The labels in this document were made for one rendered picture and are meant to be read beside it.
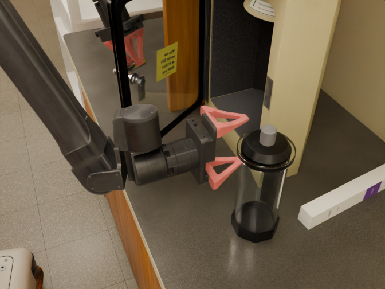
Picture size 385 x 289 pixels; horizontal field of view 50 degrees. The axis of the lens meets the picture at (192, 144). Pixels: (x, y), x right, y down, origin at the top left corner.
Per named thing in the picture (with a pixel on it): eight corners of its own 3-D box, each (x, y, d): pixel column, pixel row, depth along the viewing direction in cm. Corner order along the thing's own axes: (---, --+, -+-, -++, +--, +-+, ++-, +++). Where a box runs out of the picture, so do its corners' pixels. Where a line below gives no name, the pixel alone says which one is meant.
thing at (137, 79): (146, 98, 89) (146, 75, 86) (140, 103, 88) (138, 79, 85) (140, 96, 90) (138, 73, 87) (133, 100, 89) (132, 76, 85)
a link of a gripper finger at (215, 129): (259, 117, 65) (205, 131, 63) (254, 151, 70) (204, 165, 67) (239, 95, 70) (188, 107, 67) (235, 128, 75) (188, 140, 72)
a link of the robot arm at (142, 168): (125, 177, 70) (134, 194, 65) (119, 141, 66) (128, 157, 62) (164, 166, 72) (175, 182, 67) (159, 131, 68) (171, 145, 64)
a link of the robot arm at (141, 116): (98, 164, 72) (89, 192, 65) (85, 104, 67) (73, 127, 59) (166, 159, 72) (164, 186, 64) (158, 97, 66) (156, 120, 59)
